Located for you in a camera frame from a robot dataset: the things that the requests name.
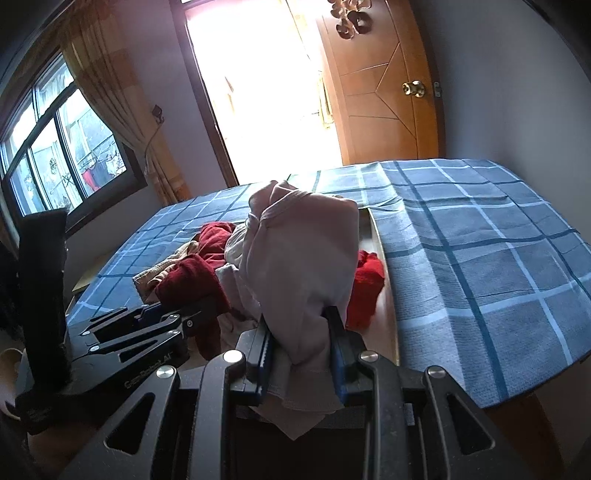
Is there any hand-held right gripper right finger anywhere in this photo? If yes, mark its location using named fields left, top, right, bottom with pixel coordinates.
left=323, top=305, right=532, bottom=480

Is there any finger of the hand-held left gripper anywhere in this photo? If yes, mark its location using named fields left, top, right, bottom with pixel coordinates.
left=90, top=298, right=221, bottom=363
left=67, top=302, right=162, bottom=344

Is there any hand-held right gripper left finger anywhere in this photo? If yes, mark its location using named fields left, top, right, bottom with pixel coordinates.
left=60, top=318, right=278, bottom=480

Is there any beige underwear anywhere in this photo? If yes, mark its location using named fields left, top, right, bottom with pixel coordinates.
left=133, top=240, right=201, bottom=303

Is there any dark red underwear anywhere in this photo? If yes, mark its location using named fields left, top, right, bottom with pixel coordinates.
left=154, top=254, right=232, bottom=361

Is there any shallow white tray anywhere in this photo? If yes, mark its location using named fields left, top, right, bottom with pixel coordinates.
left=71, top=173, right=402, bottom=370

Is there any bright red underwear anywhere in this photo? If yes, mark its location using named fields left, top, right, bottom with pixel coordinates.
left=346, top=249, right=386, bottom=330

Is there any white underwear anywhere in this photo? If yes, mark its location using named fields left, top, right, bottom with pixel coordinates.
left=217, top=226, right=259, bottom=319

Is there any pale pink underwear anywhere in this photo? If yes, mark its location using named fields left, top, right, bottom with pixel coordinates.
left=238, top=180, right=361, bottom=441

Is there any blue plaid tablecloth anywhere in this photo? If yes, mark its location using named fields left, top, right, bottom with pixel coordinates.
left=65, top=158, right=591, bottom=411

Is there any beige patterned curtain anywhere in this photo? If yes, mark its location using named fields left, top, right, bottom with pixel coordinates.
left=60, top=0, right=192, bottom=206

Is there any orange wooden door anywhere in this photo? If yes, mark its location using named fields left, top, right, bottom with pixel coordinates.
left=314, top=0, right=446, bottom=164

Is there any hanging yellow cloth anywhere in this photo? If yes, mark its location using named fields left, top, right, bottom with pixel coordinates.
left=315, top=69, right=334, bottom=130

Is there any golden door decoration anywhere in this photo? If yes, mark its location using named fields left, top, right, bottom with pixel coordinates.
left=329, top=0, right=372, bottom=40

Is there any curtain tieback cord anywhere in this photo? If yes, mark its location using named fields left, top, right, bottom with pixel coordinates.
left=143, top=122, right=162, bottom=178

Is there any dark wooden door frame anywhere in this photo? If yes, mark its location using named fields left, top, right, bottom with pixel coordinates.
left=168, top=0, right=238, bottom=188

